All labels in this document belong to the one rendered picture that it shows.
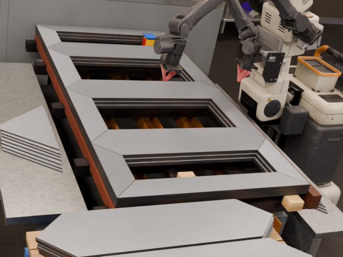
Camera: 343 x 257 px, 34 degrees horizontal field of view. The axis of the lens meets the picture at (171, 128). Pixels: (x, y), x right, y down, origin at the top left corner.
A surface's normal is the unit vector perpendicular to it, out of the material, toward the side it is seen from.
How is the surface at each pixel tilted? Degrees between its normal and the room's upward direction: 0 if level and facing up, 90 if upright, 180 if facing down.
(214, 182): 0
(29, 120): 0
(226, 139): 0
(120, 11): 90
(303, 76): 92
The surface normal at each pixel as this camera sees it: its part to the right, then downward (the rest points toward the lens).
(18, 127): 0.18, -0.87
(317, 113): -0.89, 0.05
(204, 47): 0.36, 0.50
